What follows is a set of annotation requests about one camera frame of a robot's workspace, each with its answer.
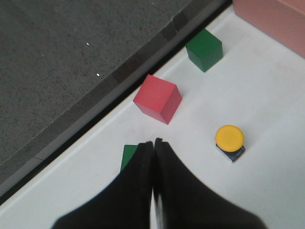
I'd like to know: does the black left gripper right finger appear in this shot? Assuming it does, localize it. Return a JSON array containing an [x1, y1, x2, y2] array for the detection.
[[153, 138, 266, 229]]

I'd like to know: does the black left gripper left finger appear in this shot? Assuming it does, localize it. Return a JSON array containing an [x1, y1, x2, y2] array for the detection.
[[52, 142, 153, 229]]

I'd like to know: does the yellow push button switch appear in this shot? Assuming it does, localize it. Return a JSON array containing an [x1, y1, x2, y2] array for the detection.
[[214, 125, 245, 163]]

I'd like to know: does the green cube left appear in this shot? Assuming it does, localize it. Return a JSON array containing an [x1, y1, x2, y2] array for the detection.
[[120, 145, 137, 171]]

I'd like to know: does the green cube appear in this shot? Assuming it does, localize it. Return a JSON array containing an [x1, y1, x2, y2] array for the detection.
[[120, 145, 137, 171], [185, 29, 223, 72]]

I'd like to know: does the pink cube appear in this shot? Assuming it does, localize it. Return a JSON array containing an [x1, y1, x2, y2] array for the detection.
[[133, 74, 182, 124]]

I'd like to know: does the green cube middle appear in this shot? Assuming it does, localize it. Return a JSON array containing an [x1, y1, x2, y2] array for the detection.
[[185, 29, 223, 72]]

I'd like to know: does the pink plastic bin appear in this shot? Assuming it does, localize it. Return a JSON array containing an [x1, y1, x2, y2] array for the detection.
[[233, 0, 305, 57]]

